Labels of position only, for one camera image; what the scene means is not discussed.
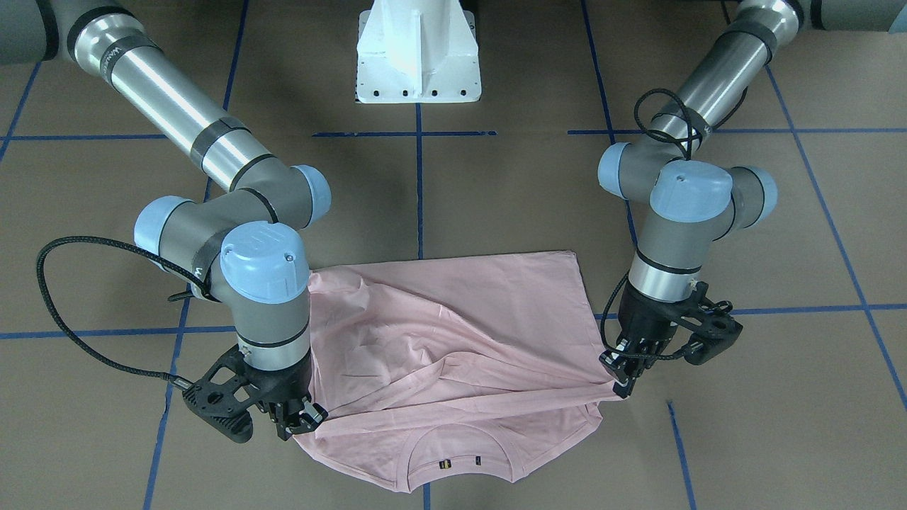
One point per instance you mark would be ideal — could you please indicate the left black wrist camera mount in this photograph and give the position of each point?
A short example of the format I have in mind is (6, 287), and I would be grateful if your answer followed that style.
(711, 325)

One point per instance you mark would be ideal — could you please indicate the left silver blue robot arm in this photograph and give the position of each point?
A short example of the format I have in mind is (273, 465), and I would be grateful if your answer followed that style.
(692, 203)

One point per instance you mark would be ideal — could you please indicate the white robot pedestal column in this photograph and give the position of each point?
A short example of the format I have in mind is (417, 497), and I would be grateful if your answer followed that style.
(418, 52)

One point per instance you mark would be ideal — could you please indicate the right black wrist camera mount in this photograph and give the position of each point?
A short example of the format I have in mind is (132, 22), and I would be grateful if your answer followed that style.
(223, 396)

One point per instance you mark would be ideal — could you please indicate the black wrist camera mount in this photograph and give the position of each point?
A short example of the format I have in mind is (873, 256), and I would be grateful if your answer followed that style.
(223, 396)
(711, 325)

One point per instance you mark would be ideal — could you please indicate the pink Snoopy t-shirt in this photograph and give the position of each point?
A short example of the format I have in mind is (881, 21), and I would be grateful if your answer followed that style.
(476, 365)

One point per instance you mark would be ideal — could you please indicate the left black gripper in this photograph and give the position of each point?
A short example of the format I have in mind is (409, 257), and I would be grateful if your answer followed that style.
(640, 319)

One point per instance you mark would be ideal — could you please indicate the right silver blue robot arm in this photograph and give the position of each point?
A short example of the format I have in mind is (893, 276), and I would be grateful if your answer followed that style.
(242, 248)

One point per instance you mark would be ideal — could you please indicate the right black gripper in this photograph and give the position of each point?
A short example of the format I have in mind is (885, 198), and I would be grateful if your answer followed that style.
(285, 385)

